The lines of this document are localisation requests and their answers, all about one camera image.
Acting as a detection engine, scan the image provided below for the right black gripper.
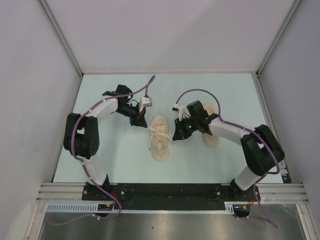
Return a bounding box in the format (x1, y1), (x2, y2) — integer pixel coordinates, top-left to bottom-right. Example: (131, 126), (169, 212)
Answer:
(173, 116), (199, 141)

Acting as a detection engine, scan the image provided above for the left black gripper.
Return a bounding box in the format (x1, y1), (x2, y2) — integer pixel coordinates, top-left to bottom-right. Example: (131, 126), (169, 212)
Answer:
(114, 103), (147, 128)

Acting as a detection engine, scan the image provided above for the beige lace sneaker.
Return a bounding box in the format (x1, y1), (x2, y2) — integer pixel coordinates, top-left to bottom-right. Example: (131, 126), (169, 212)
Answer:
(202, 104), (220, 148)
(150, 115), (170, 162)

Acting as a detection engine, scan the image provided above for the white shoelace of sneaker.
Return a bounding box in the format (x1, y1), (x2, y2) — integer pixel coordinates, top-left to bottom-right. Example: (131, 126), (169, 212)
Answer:
(147, 126), (173, 150)

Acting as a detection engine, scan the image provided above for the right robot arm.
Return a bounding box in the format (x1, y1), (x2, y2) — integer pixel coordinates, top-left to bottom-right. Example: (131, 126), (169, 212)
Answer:
(172, 100), (285, 201)

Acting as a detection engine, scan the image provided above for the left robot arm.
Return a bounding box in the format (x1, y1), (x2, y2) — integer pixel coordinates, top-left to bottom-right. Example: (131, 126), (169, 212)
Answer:
(63, 84), (152, 200)

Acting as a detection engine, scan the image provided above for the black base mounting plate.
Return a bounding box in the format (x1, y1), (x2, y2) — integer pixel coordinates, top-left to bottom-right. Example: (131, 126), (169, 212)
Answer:
(82, 183), (261, 211)

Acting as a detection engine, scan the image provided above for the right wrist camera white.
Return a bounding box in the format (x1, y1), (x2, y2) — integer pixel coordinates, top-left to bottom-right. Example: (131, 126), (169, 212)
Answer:
(172, 103), (189, 120)

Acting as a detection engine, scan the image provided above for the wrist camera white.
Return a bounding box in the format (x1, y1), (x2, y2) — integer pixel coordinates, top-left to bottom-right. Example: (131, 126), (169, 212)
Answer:
(172, 103), (189, 120)
(139, 96), (153, 112)

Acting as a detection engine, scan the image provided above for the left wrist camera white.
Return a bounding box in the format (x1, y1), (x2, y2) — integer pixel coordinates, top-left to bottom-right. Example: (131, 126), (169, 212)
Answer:
(139, 96), (153, 112)

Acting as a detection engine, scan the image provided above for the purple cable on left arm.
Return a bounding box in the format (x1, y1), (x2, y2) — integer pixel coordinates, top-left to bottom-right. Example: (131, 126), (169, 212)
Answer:
(47, 74), (156, 226)

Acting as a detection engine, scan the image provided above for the white slotted cable duct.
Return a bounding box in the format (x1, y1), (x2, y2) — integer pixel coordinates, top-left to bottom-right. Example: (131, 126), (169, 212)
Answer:
(46, 201), (251, 215)

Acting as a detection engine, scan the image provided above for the aluminium side rail right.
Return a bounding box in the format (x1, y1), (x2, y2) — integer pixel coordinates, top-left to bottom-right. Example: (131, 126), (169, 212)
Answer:
(251, 72), (293, 184)

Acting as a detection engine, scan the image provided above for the aluminium frame rail front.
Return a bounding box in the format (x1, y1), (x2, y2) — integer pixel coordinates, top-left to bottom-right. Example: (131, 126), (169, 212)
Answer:
(37, 182), (309, 204)

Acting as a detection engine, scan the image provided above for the aluminium corner post left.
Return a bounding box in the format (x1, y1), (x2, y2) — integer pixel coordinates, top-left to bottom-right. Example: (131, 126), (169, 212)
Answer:
(36, 0), (84, 79)

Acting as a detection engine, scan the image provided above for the aluminium corner post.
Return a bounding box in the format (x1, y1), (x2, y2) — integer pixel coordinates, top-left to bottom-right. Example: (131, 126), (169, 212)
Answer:
(36, 0), (84, 79)
(255, 0), (303, 78)

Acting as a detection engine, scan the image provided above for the aluminium corner post right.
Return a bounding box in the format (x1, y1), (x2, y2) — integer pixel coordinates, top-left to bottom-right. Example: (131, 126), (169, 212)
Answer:
(255, 0), (303, 78)

